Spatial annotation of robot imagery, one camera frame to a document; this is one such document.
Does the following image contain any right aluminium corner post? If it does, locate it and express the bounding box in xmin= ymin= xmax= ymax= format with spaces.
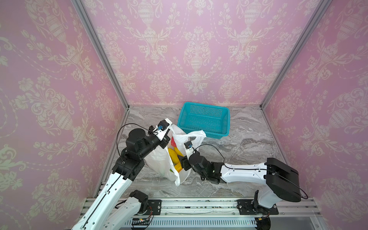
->
xmin=260 ymin=0 xmax=332 ymax=112

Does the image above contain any white plastic bag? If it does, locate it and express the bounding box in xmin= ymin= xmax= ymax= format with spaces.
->
xmin=145 ymin=124 xmax=207 ymax=186

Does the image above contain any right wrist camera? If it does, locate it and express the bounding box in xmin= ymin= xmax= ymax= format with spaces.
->
xmin=184 ymin=141 xmax=195 ymax=159

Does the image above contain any left aluminium corner post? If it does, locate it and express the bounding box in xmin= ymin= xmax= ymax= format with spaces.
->
xmin=71 ymin=0 xmax=129 ymax=111

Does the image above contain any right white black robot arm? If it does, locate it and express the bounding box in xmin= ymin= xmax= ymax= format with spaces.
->
xmin=178 ymin=150 xmax=302 ymax=215

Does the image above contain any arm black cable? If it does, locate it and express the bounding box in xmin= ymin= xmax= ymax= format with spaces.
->
xmin=192 ymin=143 xmax=309 ymax=200
xmin=80 ymin=123 xmax=157 ymax=230

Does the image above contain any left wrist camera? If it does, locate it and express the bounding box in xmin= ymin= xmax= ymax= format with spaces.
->
xmin=152 ymin=118 xmax=173 ymax=141

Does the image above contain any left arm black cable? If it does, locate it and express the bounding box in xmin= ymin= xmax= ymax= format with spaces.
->
xmin=80 ymin=123 xmax=157 ymax=230

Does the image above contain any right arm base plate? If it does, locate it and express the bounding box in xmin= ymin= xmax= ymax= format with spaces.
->
xmin=236 ymin=199 xmax=279 ymax=216

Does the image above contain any red fruit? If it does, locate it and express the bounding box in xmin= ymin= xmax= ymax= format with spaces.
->
xmin=171 ymin=138 xmax=177 ymax=148

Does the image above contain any aluminium front rail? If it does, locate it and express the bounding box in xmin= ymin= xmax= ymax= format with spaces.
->
xmin=77 ymin=196 xmax=323 ymax=230

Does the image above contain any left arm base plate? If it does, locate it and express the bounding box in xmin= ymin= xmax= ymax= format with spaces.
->
xmin=122 ymin=199 xmax=162 ymax=216

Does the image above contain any yellow banana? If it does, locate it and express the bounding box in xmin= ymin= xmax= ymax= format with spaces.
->
xmin=168 ymin=147 xmax=183 ymax=172

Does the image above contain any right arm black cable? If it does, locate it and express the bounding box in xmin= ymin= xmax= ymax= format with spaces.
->
xmin=192 ymin=143 xmax=309 ymax=200

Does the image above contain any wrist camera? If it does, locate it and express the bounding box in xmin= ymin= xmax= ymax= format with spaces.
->
xmin=152 ymin=118 xmax=173 ymax=141
xmin=184 ymin=141 xmax=195 ymax=159

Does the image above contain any teal plastic basket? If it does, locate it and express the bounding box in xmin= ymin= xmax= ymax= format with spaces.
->
xmin=177 ymin=102 xmax=231 ymax=139

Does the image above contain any aluminium corner post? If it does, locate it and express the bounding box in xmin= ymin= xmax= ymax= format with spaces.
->
xmin=71 ymin=0 xmax=129 ymax=111
xmin=260 ymin=0 xmax=332 ymax=112

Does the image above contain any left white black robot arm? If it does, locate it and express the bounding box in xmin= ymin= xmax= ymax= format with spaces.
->
xmin=73 ymin=126 xmax=170 ymax=230

